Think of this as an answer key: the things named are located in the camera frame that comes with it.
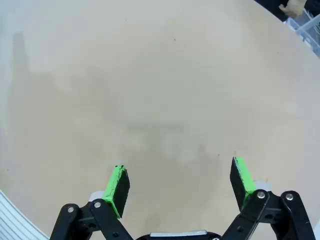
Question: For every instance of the clear plastic storage bin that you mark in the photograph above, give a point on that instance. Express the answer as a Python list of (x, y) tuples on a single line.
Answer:
[(307, 27)]

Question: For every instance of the white ribbed panel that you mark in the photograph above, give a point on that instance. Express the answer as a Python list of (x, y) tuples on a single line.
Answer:
[(15, 222)]

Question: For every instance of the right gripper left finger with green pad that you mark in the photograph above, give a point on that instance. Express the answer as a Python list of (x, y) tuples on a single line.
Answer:
[(120, 190)]

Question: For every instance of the person in black t-shirt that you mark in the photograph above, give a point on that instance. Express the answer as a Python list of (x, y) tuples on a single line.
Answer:
[(271, 6)]

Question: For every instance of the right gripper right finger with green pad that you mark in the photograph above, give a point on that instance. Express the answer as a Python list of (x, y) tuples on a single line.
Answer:
[(238, 182)]

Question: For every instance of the person's left hand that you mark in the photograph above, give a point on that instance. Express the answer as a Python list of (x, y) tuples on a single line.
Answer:
[(292, 8)]

